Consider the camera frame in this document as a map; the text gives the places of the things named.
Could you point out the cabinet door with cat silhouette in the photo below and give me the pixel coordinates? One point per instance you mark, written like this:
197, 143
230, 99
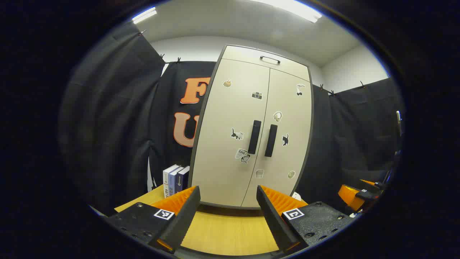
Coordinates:
291, 158

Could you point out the black backdrop cloth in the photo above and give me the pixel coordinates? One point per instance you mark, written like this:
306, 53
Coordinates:
107, 126

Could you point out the lavender book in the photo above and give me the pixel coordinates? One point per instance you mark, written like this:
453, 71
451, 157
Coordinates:
173, 183

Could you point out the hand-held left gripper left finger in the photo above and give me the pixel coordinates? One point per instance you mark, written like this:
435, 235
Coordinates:
183, 223

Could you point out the pink white plush toy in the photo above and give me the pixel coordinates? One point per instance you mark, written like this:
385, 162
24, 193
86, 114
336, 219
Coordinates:
297, 196

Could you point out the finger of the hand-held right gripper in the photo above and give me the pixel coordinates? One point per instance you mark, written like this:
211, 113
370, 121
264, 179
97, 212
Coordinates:
370, 183
348, 198

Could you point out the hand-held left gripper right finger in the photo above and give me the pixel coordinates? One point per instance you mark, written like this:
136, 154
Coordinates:
273, 223

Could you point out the short ceiling light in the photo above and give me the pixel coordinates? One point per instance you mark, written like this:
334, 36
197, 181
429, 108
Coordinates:
144, 15

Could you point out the beige double-door shoe cabinet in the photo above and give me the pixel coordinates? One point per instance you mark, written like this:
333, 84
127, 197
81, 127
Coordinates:
244, 55

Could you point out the cabinet door with camera sticker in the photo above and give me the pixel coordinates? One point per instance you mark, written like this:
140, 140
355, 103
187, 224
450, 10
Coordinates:
222, 144

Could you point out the long ceiling light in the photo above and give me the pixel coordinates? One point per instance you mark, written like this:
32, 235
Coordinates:
291, 8

